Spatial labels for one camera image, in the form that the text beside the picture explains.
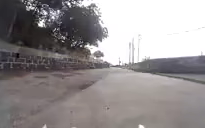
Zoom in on stone retaining wall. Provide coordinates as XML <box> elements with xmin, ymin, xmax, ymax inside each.
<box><xmin>0</xmin><ymin>39</ymin><xmax>111</xmax><ymax>72</ymax></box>

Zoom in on overhead wires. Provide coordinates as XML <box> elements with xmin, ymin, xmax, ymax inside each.
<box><xmin>166</xmin><ymin>23</ymin><xmax>205</xmax><ymax>36</ymax></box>

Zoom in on grey concrete path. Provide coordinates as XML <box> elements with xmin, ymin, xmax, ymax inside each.
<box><xmin>9</xmin><ymin>66</ymin><xmax>205</xmax><ymax>128</ymax></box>

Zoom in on grey concrete wall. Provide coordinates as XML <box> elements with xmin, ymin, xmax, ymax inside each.
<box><xmin>131</xmin><ymin>54</ymin><xmax>205</xmax><ymax>75</ymax></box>

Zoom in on small tree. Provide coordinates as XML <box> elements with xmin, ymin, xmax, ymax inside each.
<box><xmin>92</xmin><ymin>49</ymin><xmax>105</xmax><ymax>61</ymax></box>

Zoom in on row of trees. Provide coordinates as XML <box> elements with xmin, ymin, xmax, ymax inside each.
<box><xmin>0</xmin><ymin>0</ymin><xmax>109</xmax><ymax>57</ymax></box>

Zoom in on dark gutter strip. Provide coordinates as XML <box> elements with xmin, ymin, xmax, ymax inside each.
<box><xmin>149</xmin><ymin>71</ymin><xmax>205</xmax><ymax>87</ymax></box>

